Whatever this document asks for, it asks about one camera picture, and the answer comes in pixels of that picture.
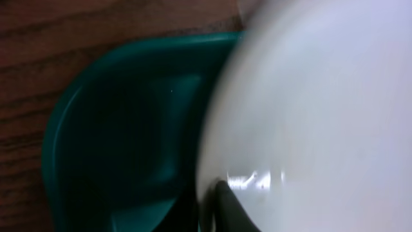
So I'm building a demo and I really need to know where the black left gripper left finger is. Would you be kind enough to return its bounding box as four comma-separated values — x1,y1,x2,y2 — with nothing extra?
154,189,198,232

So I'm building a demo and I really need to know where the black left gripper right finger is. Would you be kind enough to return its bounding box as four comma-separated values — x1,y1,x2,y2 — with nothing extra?
214,180,260,232

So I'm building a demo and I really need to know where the teal plastic serving tray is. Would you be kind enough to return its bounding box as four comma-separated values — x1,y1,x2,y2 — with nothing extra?
41,32,241,232

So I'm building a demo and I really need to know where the white plate with blue rim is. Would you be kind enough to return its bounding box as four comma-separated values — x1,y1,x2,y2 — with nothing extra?
196,0,411,231

